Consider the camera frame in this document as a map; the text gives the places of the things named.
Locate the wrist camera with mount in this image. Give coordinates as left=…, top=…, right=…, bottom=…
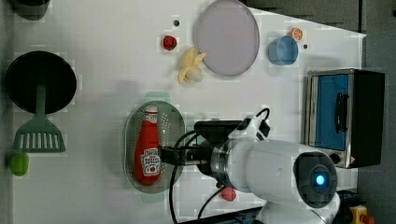
left=194, top=107, right=271, bottom=145

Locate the green plastic spatula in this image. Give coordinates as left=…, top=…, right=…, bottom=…
left=13, top=84, right=66, bottom=153

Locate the orange slice toy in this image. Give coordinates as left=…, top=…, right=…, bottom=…
left=288, top=28, right=304, bottom=42

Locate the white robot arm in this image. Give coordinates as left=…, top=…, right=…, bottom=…
left=161, top=139, right=340, bottom=224

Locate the dark pot at corner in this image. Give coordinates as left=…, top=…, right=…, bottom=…
left=10, top=0, right=50, bottom=21

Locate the green toy fruit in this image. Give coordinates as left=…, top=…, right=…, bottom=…
left=8, top=153, right=29, bottom=176

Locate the red strawberry toy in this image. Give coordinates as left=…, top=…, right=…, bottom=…
left=163, top=35, right=177, bottom=50

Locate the black round pan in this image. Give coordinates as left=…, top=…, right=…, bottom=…
left=6, top=50, right=77, bottom=114

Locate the blue plastic cup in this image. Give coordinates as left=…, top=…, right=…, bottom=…
left=268, top=35, right=299, bottom=65

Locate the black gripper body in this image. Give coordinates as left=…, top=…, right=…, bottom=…
left=160, top=142, right=215, bottom=175

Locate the lavender round plate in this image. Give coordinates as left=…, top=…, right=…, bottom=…
left=195, top=0, right=260, bottom=76

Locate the red plush ketchup bottle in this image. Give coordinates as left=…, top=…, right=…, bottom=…
left=134, top=105, right=162, bottom=186

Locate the peeled banana toy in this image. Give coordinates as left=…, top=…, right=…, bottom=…
left=177, top=48, right=206, bottom=83

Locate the pink toy fruit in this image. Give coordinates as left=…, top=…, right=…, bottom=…
left=220, top=188, right=236, bottom=202

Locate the silver toaster oven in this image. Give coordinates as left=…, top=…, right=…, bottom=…
left=304, top=68, right=385, bottom=169

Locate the yellow red toy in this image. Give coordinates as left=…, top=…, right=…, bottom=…
left=349, top=205, right=375, bottom=224

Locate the black cable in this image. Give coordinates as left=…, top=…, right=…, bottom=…
left=168, top=130, right=226, bottom=224

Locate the silver metal strainer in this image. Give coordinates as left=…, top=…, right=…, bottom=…
left=123, top=101, right=185, bottom=194

